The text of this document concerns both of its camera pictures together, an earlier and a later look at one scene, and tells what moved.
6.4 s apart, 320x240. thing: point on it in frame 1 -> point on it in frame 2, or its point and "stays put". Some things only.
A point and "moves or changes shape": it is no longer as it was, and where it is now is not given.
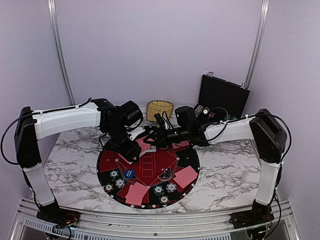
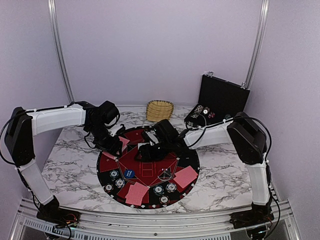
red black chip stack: x=108 y=187 stays put
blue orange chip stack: x=120 y=183 stays put
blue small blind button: x=129 y=173 stays put
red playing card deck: x=146 y=146 moves or changes shape
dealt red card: x=185 y=176 stays put
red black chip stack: x=164 y=199 stays put
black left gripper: x=129 y=152 -> x=112 y=147
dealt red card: x=136 y=193 stays put
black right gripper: x=162 y=140 -> x=149 y=156
